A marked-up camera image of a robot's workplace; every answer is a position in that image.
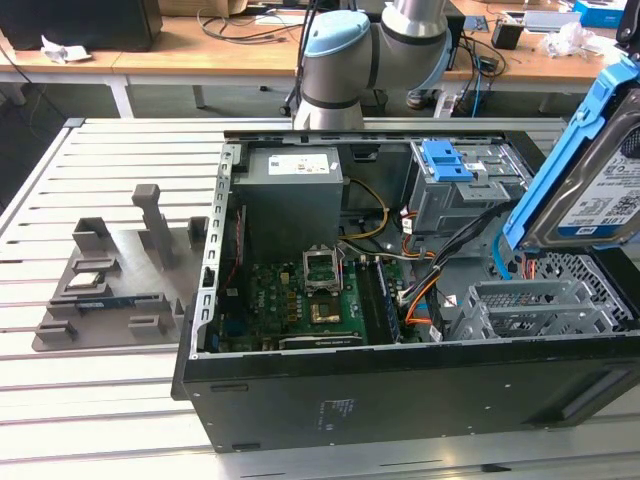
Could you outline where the blue plastic bay latch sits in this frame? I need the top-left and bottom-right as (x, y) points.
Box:
(421, 139), (474, 184)

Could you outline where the blue wire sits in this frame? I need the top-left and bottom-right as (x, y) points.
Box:
(492, 232), (519, 281)

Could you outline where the grey parts rack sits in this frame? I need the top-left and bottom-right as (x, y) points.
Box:
(32, 183), (211, 354)

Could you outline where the silver CPU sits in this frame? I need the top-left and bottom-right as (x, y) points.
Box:
(67, 273), (106, 294)

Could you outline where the metal disk bay cage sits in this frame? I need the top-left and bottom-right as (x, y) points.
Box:
(404, 139), (539, 246)

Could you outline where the blue cardboard box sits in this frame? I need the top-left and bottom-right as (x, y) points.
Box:
(572, 0), (626, 29)

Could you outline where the small black box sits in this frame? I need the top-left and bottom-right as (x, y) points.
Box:
(447, 14), (466, 71)

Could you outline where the large black computer box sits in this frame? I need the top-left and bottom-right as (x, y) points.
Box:
(0, 0), (164, 51)

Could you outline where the orange wire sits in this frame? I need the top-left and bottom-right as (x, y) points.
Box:
(404, 279), (441, 326)

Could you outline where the flat silver box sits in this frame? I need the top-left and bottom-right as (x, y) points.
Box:
(524, 9), (584, 34)

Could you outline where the grey power supply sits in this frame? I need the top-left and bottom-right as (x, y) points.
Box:
(232, 149), (346, 251)

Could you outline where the green motherboard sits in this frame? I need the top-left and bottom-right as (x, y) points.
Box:
(219, 259), (401, 351)

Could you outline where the crumpled white paper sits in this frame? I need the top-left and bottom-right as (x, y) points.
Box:
(39, 34), (94, 64)

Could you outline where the black RAM slot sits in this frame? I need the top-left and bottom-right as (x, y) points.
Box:
(357, 262), (384, 344)

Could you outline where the hard disk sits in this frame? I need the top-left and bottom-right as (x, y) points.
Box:
(502, 53), (640, 251)

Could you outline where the black cable bundle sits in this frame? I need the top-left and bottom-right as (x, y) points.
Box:
(399, 199), (521, 306)

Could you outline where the black PC case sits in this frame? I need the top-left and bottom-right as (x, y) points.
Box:
(171, 128), (640, 454)

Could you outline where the wooden desk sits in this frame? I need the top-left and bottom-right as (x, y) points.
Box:
(0, 0), (640, 84)

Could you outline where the yellow wire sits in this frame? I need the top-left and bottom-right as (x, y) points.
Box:
(339, 179), (391, 239)

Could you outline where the white power strip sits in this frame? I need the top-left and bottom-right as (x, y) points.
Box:
(434, 92), (459, 119)

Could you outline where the black graphics card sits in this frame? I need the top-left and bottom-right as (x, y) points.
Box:
(277, 333), (364, 350)

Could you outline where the clear plastic bag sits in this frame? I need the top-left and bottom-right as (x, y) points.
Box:
(537, 22), (616, 59)

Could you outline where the metal socket cover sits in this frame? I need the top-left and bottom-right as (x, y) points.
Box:
(302, 247), (341, 294)

